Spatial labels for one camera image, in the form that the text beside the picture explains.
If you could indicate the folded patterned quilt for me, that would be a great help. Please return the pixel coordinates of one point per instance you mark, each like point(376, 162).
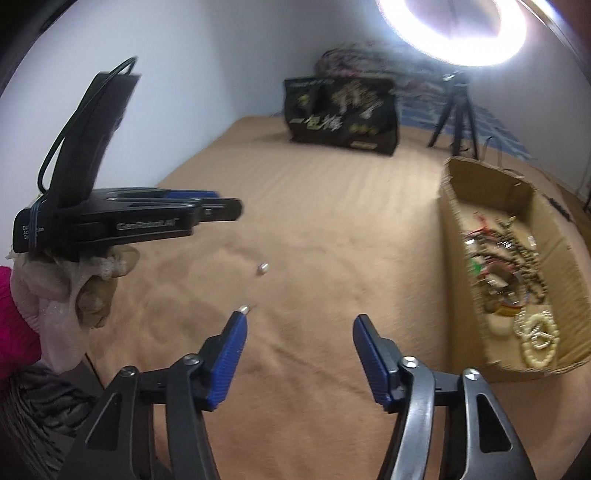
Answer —
point(392, 60)

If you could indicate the person's left hand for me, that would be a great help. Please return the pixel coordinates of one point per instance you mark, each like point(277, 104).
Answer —
point(55, 286)

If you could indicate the person's left forearm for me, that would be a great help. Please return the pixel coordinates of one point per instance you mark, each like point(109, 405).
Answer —
point(9, 323)

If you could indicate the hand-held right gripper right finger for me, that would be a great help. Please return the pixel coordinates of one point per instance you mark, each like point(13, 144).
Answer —
point(376, 364)

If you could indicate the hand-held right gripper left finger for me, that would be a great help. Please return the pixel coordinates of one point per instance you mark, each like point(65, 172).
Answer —
point(226, 364)

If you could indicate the cardboard box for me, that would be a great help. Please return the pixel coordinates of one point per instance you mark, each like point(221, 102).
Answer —
point(461, 258)

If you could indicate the black tripod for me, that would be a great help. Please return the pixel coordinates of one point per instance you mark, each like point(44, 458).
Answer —
point(455, 101)

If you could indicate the black printed bag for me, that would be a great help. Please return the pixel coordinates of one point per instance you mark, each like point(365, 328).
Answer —
point(341, 120)

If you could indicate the dark striped cloth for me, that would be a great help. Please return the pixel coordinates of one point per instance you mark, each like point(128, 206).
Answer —
point(41, 415)

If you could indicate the blue patterned bed sheet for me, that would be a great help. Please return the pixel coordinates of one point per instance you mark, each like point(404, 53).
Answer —
point(503, 134)

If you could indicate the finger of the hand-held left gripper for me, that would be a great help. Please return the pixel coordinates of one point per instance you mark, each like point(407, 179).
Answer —
point(189, 194)
point(221, 210)

